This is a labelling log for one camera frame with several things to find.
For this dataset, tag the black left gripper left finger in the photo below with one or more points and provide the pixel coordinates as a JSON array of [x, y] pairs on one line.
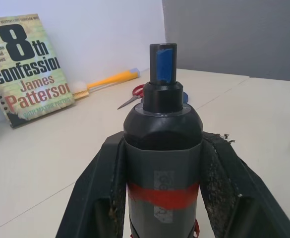
[[92, 188]]

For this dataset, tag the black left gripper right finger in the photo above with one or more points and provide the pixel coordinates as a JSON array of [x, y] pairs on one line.
[[236, 188]]

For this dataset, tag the blue object behind screwdriver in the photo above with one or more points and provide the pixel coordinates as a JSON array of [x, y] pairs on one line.
[[186, 97]]

